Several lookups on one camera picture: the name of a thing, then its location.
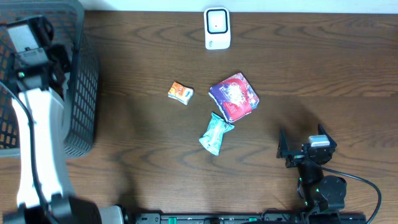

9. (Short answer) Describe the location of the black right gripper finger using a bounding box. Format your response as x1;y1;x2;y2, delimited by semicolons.
318;123;337;147
276;129;289;159

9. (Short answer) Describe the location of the mint green snack packet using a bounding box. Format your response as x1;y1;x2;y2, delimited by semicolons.
199;113;234;156

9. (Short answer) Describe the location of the purple red snack packet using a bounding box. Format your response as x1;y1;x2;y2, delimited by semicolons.
208;73;260;123

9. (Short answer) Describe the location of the small orange snack packet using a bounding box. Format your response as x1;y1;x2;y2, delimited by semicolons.
167;82;194;105

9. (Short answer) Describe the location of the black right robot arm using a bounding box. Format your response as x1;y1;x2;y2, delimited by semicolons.
276;124;346;212

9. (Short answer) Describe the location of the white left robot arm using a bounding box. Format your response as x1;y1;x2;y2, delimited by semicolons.
2;45;102;223

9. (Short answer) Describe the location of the grey plastic mesh basket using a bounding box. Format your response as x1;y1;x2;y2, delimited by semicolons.
1;1;100;158

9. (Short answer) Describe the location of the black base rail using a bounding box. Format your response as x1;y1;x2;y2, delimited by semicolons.
99;205;368;224

